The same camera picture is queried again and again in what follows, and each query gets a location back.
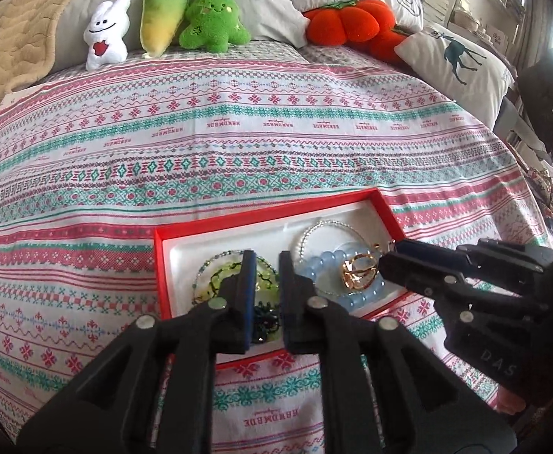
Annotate gold flower ring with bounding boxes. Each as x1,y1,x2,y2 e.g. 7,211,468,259
341,252,381,292

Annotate multicolour seed bead bangle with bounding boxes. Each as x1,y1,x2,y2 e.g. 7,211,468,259
191,250,278,305

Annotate light blue bead bracelet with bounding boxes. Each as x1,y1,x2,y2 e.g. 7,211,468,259
294,241,389,313

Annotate right hand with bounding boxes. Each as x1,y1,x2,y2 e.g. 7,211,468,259
496,387,527,415

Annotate red cardboard box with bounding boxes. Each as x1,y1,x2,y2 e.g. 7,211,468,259
152,187,413,372

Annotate white deer print pillow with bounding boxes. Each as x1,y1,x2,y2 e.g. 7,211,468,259
394,23,514,128

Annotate patterned red green bedspread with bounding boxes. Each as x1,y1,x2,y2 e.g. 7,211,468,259
0,42,553,440

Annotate orange pumpkin plush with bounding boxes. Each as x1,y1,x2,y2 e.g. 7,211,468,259
303,0,408,66

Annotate green tree plush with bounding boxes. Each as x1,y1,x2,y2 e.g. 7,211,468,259
179,0,251,53

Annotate white bunny plush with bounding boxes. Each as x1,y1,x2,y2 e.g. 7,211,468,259
83,0,131,71

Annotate yellow green carrot plush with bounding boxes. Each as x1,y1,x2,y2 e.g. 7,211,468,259
140,0,189,59

